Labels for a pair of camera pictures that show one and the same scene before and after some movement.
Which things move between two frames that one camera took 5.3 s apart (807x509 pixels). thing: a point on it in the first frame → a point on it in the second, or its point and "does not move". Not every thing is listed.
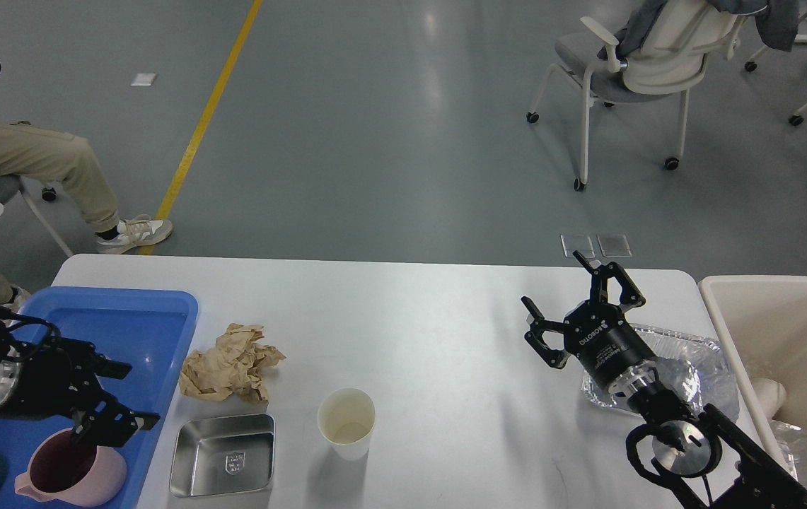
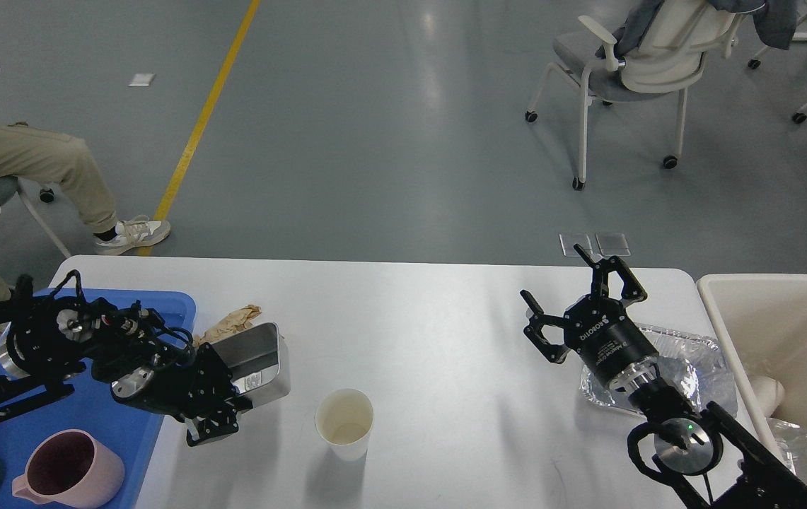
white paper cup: [346, 417] does not move
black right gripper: [597, 334] does not move
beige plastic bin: [801, 332] does not move
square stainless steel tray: [223, 455] → [259, 363]
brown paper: [233, 367] → [238, 320]
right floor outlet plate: [614, 245] does not move
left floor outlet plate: [581, 243] does not move
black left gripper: [45, 379] → [183, 382]
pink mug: [76, 476] does not move
